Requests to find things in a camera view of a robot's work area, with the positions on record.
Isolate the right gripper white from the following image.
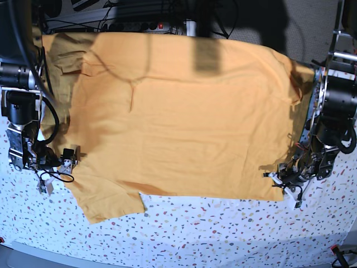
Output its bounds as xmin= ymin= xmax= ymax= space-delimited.
xmin=35 ymin=146 xmax=79 ymax=195

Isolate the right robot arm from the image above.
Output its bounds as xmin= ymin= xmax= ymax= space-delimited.
xmin=1 ymin=1 xmax=78 ymax=195

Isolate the black power strip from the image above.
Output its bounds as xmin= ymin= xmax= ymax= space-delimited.
xmin=100 ymin=22 xmax=171 ymax=33

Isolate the aluminium frame post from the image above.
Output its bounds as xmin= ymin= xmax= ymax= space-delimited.
xmin=186 ymin=20 xmax=197 ymax=37

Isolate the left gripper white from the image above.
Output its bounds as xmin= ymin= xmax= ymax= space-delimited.
xmin=263 ymin=161 xmax=313 ymax=209

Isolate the terrazzo pattern tablecloth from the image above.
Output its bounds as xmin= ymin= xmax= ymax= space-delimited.
xmin=1 ymin=119 xmax=356 ymax=267

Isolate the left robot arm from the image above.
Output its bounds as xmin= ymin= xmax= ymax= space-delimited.
xmin=264 ymin=1 xmax=356 ymax=209

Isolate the red-handled clamp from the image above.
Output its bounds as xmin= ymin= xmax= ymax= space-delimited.
xmin=331 ymin=245 xmax=349 ymax=268

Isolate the yellow T-shirt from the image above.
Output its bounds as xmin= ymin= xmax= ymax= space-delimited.
xmin=42 ymin=32 xmax=314 ymax=223

